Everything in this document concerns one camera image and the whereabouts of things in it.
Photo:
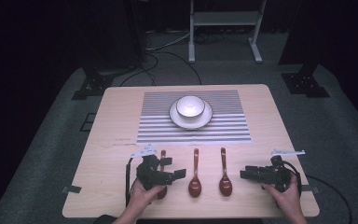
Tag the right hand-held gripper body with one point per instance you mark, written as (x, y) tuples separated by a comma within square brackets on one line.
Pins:
[(273, 175)]

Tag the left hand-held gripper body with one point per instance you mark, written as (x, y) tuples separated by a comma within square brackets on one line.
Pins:
[(152, 175)]

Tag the brown wooden spoon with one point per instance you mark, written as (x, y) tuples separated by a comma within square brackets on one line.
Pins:
[(225, 185), (195, 186), (163, 153)]

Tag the person's left hand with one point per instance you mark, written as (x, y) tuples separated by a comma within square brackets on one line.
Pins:
[(141, 197)]

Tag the person's right hand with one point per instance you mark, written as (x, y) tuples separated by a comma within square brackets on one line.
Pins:
[(286, 199)]

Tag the grey tape strip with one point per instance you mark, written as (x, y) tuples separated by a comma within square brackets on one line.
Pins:
[(310, 188), (72, 189)]

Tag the white plate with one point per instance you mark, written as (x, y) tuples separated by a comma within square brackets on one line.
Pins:
[(180, 123)]

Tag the striped grey placemat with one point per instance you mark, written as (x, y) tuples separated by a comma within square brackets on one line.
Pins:
[(223, 124)]

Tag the white bowl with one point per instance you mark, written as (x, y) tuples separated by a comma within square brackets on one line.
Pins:
[(190, 107)]

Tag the black floor tape outline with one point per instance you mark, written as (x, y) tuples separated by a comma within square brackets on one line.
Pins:
[(88, 122)]

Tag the black metal stand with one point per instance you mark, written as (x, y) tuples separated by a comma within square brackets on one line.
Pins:
[(96, 84), (306, 84)]

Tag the white metal stand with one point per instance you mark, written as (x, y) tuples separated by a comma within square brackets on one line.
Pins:
[(227, 18)]

